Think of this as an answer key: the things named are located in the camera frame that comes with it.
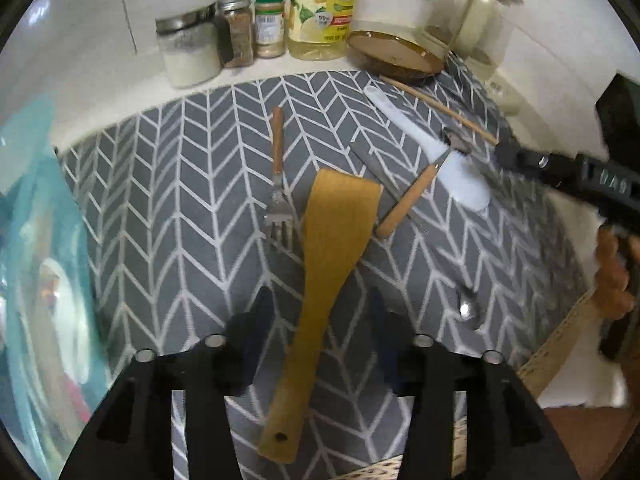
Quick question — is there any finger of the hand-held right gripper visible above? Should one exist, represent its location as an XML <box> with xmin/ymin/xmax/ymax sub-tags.
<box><xmin>492</xmin><ymin>142</ymin><xmax>581</xmax><ymax>186</ymax></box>

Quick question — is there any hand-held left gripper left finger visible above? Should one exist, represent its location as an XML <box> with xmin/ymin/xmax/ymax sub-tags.
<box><xmin>59</xmin><ymin>286</ymin><xmax>276</xmax><ymax>480</ymax></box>

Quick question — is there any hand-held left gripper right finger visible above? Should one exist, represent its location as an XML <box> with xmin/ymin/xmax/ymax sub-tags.
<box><xmin>370</xmin><ymin>290</ymin><xmax>581</xmax><ymax>480</ymax></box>

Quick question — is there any wooden handle spoon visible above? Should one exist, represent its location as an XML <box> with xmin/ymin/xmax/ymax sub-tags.
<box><xmin>375</xmin><ymin>127</ymin><xmax>473</xmax><ymax>240</ymax></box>

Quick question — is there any wooden spatula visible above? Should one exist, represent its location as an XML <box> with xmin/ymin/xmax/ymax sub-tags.
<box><xmin>257</xmin><ymin>168</ymin><xmax>385</xmax><ymax>465</ymax></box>

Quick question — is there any person's right hand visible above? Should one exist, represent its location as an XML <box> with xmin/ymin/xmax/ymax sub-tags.
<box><xmin>595</xmin><ymin>227</ymin><xmax>640</xmax><ymax>322</ymax></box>

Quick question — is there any white rice paddle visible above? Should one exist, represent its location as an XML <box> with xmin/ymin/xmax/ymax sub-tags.
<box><xmin>363</xmin><ymin>85</ymin><xmax>492</xmax><ymax>211</ymax></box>

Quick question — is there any metal spoon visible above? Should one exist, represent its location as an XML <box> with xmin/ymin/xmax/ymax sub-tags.
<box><xmin>457</xmin><ymin>285</ymin><xmax>483</xmax><ymax>331</ymax></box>

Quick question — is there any wooden chopstick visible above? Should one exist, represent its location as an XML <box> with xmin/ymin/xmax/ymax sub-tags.
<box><xmin>379</xmin><ymin>75</ymin><xmax>500</xmax><ymax>147</ymax></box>

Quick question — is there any glass pitcher cream lid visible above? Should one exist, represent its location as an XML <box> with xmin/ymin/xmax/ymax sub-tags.
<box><xmin>417</xmin><ymin>0</ymin><xmax>523</xmax><ymax>81</ymax></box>

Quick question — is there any grey metal rod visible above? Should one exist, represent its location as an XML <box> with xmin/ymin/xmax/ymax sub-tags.
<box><xmin>348</xmin><ymin>144</ymin><xmax>403</xmax><ymax>200</ymax></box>

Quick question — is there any grey chevron mat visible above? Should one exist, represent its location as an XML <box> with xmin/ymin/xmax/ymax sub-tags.
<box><xmin>55</xmin><ymin>52</ymin><xmax>586</xmax><ymax>480</ymax></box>

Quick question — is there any brown wooden bowl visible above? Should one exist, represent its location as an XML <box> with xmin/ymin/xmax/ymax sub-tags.
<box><xmin>346</xmin><ymin>30</ymin><xmax>446</xmax><ymax>81</ymax></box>

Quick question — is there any yellow dish soap bottle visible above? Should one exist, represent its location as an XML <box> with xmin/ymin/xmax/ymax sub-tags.
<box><xmin>287</xmin><ymin>0</ymin><xmax>363</xmax><ymax>61</ymax></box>

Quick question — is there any glass salt jar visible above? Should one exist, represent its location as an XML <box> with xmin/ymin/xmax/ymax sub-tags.
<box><xmin>156</xmin><ymin>10</ymin><xmax>222</xmax><ymax>90</ymax></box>

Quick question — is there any brown spice glass jar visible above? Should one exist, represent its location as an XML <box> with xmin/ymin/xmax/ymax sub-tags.
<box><xmin>217</xmin><ymin>0</ymin><xmax>256</xmax><ymax>68</ymax></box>

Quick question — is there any green lid spice bottle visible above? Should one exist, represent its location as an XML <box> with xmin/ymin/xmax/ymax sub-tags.
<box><xmin>253</xmin><ymin>0</ymin><xmax>288</xmax><ymax>59</ymax></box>

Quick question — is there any wooden handle fork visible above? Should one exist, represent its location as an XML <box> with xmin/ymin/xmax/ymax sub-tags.
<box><xmin>264</xmin><ymin>106</ymin><xmax>296</xmax><ymax>253</ymax></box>

